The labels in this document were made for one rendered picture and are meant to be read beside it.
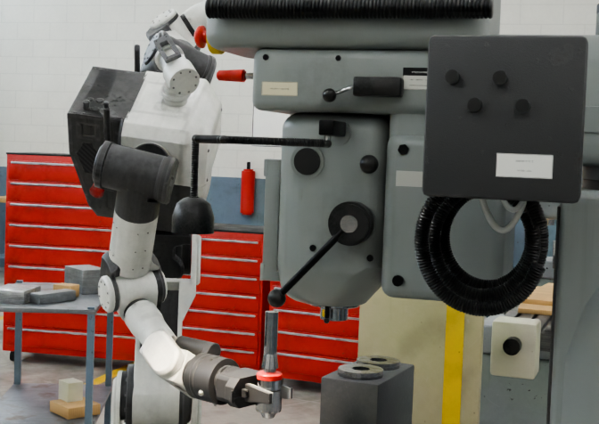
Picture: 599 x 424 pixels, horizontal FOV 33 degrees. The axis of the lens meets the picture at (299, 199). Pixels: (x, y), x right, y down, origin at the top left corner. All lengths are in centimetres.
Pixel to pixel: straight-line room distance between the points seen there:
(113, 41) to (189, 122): 985
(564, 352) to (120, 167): 94
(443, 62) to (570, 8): 947
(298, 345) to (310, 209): 493
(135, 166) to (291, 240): 47
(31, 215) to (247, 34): 564
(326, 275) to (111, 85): 81
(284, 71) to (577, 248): 53
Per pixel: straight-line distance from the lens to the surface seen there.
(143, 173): 202
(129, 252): 213
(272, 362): 186
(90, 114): 218
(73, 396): 489
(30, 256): 725
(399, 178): 160
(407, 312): 350
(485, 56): 133
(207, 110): 223
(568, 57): 133
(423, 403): 355
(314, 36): 163
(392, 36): 160
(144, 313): 213
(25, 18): 1257
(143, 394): 232
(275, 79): 165
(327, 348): 649
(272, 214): 176
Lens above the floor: 157
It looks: 3 degrees down
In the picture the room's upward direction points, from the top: 2 degrees clockwise
